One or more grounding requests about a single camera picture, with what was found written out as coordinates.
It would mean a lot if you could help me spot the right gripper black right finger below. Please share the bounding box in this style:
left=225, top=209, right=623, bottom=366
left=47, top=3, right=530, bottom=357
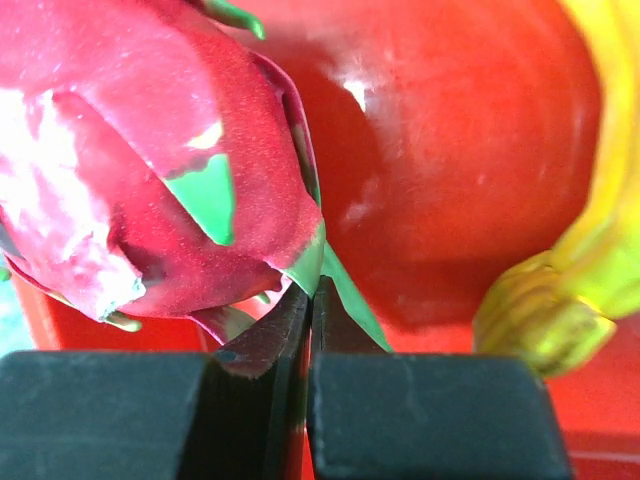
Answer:
left=311, top=276, right=384, bottom=355

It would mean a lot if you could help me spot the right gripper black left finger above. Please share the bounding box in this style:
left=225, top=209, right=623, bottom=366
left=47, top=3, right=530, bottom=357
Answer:
left=212, top=285, right=309, bottom=379

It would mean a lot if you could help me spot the pink dragon fruit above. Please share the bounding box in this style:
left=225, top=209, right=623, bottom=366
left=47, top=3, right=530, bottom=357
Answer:
left=1, top=1, right=389, bottom=349

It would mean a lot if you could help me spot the yellow banana bunch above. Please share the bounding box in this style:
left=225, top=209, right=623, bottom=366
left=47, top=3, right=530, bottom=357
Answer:
left=473, top=1, right=639, bottom=376

